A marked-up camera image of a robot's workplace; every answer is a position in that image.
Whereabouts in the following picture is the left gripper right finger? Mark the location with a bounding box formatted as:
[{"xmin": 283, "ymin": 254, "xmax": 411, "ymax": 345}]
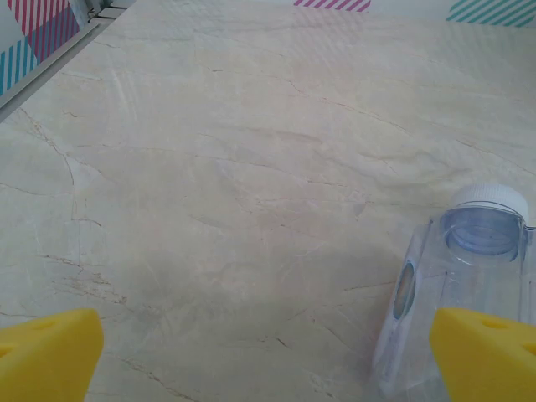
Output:
[{"xmin": 430, "ymin": 306, "xmax": 536, "ymax": 402}]

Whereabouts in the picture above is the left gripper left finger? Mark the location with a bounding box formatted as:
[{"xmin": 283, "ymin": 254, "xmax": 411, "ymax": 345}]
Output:
[{"xmin": 0, "ymin": 308, "xmax": 105, "ymax": 402}]

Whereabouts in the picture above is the clear square bottle white cap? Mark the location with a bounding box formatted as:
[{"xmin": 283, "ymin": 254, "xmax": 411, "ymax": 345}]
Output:
[{"xmin": 370, "ymin": 183, "xmax": 536, "ymax": 402}]

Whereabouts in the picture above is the aluminium frame side rail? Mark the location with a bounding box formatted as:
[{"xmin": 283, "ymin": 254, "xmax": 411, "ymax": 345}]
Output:
[{"xmin": 0, "ymin": 0, "xmax": 142, "ymax": 125}]

